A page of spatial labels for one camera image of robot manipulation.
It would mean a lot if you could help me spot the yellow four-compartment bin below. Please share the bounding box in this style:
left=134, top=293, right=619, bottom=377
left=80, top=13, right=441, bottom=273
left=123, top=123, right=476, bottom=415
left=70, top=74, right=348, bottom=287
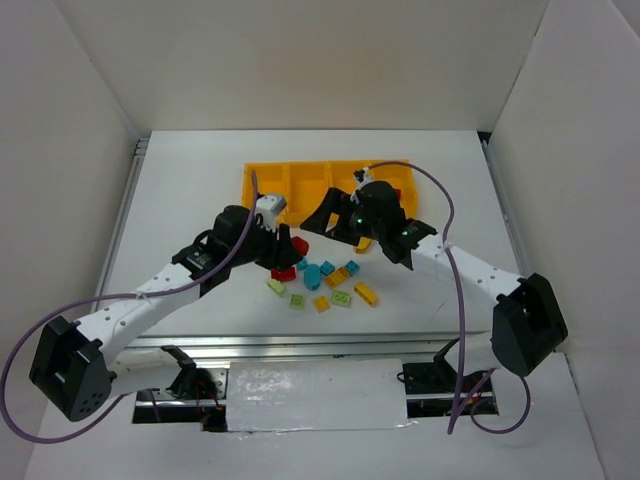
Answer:
left=241, top=160, right=418, bottom=227

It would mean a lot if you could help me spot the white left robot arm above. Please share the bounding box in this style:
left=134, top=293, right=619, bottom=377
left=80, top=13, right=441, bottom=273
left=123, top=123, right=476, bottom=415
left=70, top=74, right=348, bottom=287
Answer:
left=29, top=194, right=302, bottom=422

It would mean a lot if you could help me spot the yellow oval lego brick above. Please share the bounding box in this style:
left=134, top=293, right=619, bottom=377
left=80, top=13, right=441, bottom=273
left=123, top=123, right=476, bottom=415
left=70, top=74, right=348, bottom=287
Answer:
left=353, top=237, right=373, bottom=254

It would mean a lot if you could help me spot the teal square lego brick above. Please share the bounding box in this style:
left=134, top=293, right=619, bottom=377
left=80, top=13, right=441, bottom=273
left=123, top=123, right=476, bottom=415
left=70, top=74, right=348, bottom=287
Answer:
left=320, top=261, right=336, bottom=276
left=344, top=260, right=360, bottom=277

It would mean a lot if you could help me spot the light green rectangular lego brick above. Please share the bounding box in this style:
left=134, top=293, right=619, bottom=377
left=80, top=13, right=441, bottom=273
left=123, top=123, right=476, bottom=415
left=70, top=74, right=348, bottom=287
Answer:
left=330, top=290, right=351, bottom=307

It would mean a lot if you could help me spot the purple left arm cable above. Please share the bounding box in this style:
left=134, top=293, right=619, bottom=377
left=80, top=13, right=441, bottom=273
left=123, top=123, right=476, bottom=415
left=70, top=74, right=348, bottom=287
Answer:
left=0, top=169, right=261, bottom=445

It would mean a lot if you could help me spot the red oval lego brick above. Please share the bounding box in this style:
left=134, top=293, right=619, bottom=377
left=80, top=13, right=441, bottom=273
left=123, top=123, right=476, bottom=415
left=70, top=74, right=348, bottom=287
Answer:
left=291, top=236, right=310, bottom=257

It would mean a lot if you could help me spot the red rectangular lego brick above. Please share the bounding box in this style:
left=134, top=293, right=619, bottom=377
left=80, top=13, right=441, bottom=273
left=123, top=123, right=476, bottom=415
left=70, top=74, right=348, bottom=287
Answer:
left=271, top=266, right=297, bottom=282

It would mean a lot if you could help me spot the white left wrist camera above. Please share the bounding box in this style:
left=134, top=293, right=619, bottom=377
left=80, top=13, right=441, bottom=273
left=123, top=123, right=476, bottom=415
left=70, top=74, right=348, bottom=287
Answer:
left=255, top=193, right=287, bottom=232

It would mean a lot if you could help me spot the light green sloped lego brick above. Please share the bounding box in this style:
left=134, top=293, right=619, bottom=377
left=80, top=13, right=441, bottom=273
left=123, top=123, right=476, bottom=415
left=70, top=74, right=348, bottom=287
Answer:
left=267, top=278, right=286, bottom=296

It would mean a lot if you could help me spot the teal oval lego brick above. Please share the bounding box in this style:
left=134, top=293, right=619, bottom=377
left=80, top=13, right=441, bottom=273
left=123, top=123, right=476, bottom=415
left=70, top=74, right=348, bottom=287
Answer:
left=303, top=264, right=322, bottom=291

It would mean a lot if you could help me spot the small yellow square lego brick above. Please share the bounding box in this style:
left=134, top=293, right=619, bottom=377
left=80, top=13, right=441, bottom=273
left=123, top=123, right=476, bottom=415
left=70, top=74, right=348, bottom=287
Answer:
left=313, top=296, right=331, bottom=313

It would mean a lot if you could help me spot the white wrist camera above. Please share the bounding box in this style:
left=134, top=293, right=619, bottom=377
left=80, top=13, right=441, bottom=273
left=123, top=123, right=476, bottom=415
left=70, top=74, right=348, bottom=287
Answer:
left=255, top=193, right=287, bottom=232
left=353, top=167, right=374, bottom=189

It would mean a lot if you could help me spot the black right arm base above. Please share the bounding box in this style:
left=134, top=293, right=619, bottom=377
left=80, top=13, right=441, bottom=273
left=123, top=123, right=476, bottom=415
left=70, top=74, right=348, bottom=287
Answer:
left=396, top=354, right=498, bottom=419

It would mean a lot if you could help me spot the white foil covered panel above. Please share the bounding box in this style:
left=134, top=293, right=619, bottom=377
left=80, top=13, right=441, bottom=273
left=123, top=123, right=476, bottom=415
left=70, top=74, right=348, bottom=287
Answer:
left=226, top=359, right=409, bottom=433

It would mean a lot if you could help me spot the aluminium table edge rail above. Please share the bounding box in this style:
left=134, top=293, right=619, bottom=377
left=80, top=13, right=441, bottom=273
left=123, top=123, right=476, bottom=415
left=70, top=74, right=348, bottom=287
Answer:
left=127, top=332, right=544, bottom=361

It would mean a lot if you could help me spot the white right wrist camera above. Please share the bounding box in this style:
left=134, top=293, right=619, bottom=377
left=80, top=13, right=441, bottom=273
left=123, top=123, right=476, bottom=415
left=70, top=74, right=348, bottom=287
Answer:
left=353, top=167, right=374, bottom=189

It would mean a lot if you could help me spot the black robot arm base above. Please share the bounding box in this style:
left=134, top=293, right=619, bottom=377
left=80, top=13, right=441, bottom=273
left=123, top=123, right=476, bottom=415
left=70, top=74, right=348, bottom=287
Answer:
left=161, top=345, right=227, bottom=433

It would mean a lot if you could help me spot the light green square lego brick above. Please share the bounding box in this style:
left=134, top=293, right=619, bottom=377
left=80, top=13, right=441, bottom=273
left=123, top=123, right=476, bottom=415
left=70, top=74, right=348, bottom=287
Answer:
left=289, top=294, right=306, bottom=310

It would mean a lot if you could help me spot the yellow flat lego brick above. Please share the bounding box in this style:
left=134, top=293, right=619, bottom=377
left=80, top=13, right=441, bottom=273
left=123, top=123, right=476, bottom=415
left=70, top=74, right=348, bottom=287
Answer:
left=324, top=267, right=350, bottom=289

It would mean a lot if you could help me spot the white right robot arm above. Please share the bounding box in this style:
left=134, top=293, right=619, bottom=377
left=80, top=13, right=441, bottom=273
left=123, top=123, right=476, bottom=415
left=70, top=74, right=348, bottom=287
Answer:
left=301, top=181, right=568, bottom=377

